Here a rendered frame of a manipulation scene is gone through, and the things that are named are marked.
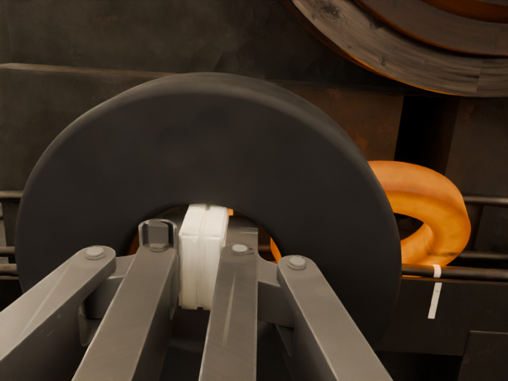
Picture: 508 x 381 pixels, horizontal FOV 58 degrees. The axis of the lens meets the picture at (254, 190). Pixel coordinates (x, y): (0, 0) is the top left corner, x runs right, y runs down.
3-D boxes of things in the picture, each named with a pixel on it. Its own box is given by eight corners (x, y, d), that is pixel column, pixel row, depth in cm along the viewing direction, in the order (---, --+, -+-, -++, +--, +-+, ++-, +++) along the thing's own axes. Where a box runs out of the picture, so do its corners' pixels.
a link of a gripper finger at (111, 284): (170, 323, 14) (74, 318, 14) (193, 246, 19) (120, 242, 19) (169, 282, 14) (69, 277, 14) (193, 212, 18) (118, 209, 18)
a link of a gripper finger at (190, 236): (199, 311, 16) (178, 310, 16) (217, 224, 23) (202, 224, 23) (200, 235, 15) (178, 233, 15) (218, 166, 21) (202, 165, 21)
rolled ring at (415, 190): (437, 160, 33) (427, 128, 35) (230, 231, 42) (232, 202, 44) (494, 263, 45) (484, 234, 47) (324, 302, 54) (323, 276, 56)
